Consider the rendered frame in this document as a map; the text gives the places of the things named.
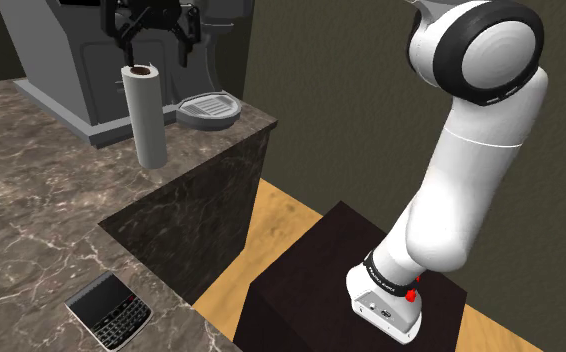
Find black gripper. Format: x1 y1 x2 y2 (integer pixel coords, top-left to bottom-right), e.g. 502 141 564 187
100 0 202 69

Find dark robot stand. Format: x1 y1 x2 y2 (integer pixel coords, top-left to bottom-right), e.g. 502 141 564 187
233 200 469 352

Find grey coffee machine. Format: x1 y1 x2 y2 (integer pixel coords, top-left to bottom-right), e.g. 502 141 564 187
0 0 255 150

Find white paper towel roll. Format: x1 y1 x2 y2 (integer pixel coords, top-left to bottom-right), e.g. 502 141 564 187
119 62 170 171

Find black keypad phone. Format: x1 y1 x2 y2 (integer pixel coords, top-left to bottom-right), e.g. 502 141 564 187
63 270 155 352

